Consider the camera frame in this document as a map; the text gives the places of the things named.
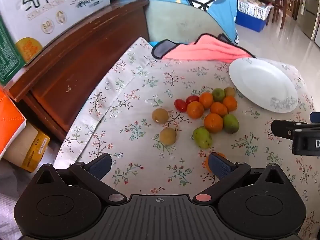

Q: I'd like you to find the pink towel with black edge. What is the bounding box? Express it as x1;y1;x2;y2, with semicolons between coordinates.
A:
151;33;256;62

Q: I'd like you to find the white plate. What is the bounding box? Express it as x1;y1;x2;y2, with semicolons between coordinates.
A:
229;57;299;113

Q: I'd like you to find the yellow cardboard box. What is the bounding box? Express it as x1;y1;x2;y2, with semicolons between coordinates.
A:
2;122;50;173

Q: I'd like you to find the green jujube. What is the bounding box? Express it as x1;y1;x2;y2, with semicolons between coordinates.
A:
193;127;213;149
212;88;226;103
223;114;240;134

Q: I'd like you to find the floral cloth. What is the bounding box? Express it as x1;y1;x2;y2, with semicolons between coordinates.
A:
54;37;320;240

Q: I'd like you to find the white milk carton box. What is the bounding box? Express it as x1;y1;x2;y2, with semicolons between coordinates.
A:
0;0;111;85

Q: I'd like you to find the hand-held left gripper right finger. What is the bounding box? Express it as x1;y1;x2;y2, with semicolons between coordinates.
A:
192;152;286;203

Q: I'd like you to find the dark wooden cabinet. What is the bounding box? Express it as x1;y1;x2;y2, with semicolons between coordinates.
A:
5;0;150;143

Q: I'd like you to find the blue plastic bin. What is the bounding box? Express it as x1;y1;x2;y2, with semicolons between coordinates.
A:
235;10;267;33

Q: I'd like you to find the orange box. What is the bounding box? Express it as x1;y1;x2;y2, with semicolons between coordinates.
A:
0;85;27;160

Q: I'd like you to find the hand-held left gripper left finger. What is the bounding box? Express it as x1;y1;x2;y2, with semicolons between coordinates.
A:
33;153;128;204

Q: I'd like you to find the white plastic basket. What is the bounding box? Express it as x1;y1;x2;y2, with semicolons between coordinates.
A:
237;0;272;20

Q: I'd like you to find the silver refrigerator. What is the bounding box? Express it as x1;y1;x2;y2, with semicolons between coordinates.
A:
296;0;320;40

